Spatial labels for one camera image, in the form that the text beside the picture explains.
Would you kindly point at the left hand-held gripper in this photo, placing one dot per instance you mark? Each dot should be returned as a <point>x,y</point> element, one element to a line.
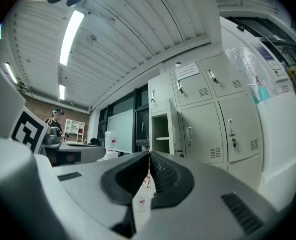
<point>25,131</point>

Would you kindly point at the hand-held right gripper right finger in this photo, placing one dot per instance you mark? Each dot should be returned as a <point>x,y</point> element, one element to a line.
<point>200,209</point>

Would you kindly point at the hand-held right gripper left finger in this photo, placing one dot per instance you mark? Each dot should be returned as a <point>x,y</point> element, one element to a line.
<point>92,184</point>

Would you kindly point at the locker door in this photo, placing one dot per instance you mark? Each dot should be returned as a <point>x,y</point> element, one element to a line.
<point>174,129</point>

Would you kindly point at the grey metal locker cabinet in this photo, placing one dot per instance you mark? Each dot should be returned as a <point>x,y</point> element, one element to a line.
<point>205,124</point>

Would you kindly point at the white water dispenser stand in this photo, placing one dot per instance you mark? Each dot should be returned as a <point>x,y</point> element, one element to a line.
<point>112,154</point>

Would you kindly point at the large clear water bottle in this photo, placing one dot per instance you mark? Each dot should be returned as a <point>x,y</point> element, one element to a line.
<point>111,140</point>

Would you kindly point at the white open shelf unit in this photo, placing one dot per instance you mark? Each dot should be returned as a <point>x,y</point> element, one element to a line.
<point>74,130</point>

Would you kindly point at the clear water jug red cap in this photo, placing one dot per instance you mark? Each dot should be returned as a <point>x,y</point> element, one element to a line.
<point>143,199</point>

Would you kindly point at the long ceiling light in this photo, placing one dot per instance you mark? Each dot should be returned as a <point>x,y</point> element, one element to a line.
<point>10,72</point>
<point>70,37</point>
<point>61,92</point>

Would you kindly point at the frosted glass board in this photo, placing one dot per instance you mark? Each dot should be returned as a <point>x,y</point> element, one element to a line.
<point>121,131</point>

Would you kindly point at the white foam box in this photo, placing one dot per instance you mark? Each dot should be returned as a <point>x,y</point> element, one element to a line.
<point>280,146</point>

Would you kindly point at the teal spray bottle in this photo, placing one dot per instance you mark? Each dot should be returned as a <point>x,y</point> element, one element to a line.
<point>263,91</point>

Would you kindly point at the white paper notice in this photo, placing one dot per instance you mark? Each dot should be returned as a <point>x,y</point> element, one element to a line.
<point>187,70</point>

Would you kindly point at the clear plastic bag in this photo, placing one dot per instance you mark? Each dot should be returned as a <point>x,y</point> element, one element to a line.
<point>248,66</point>

